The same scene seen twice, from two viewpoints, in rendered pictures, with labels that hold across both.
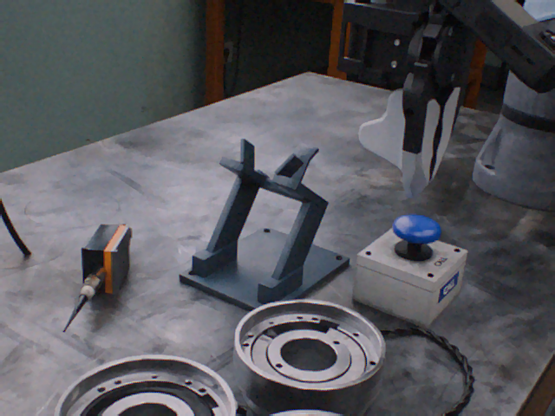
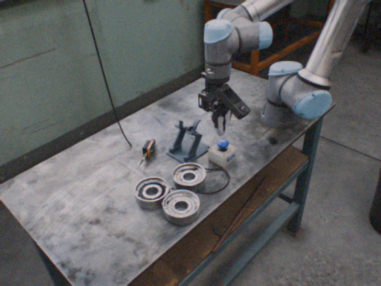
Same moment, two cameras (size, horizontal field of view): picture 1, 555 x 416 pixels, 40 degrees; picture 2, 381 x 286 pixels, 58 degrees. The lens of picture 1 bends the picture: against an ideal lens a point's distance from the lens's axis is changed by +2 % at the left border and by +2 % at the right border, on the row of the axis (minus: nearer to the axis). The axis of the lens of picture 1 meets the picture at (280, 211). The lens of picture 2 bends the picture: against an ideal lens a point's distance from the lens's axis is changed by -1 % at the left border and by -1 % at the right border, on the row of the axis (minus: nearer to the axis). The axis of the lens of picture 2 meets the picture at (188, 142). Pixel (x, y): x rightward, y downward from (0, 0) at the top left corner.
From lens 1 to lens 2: 0.60 m
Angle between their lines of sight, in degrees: 16
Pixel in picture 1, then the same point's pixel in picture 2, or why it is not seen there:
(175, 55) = (192, 34)
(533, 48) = (236, 110)
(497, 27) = (228, 104)
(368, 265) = (210, 152)
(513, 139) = (268, 107)
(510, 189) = (267, 122)
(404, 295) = (218, 160)
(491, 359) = (236, 176)
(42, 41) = (141, 38)
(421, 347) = (220, 173)
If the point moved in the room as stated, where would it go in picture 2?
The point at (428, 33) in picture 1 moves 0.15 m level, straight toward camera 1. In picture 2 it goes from (215, 103) to (197, 131)
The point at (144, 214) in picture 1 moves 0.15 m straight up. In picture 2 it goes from (160, 132) to (156, 97)
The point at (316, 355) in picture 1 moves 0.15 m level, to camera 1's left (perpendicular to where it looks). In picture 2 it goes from (192, 176) to (147, 171)
